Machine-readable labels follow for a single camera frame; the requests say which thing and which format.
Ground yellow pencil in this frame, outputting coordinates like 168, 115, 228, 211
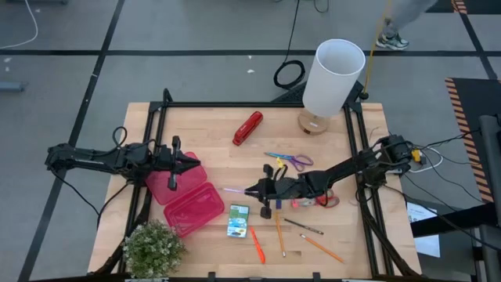
299, 233, 346, 264
274, 213, 287, 259

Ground pink plastic pencil case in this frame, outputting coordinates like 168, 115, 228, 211
145, 151, 225, 239

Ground gray floor bar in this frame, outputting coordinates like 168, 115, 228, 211
0, 81, 28, 93

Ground black pencil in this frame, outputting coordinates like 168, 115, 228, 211
283, 218, 325, 236

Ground person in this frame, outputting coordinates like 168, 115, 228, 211
375, 0, 439, 51

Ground red stapler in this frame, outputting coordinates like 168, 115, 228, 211
232, 110, 264, 147

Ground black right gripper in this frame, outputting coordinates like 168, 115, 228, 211
245, 164, 305, 219

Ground crayon box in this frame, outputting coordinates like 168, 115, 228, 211
226, 203, 251, 239

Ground black aluminium table frame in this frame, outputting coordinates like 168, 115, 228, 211
92, 88, 422, 282

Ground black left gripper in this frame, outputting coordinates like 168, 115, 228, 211
155, 136, 201, 192

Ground black coiled floor cable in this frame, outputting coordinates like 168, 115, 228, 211
272, 0, 306, 90

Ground orange highlighter pen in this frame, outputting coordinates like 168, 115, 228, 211
249, 226, 267, 265

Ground black floor beam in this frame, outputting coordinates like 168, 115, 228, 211
410, 203, 501, 238

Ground white paper sheet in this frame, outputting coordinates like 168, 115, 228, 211
406, 201, 442, 259

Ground hazard striped floor mat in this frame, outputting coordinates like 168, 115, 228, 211
424, 0, 501, 15
445, 77, 501, 204

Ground white shade wooden lamp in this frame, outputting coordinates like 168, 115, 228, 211
297, 38, 367, 136

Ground white floor cable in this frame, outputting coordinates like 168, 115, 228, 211
0, 0, 39, 50

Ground purple handled scissors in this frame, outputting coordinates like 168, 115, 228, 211
265, 152, 315, 172

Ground potted plant white flowers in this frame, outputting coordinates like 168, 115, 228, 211
123, 219, 188, 280

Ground gray metal post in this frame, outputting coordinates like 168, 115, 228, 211
479, 114, 501, 282

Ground yellow hanging cable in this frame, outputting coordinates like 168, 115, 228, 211
362, 0, 393, 99

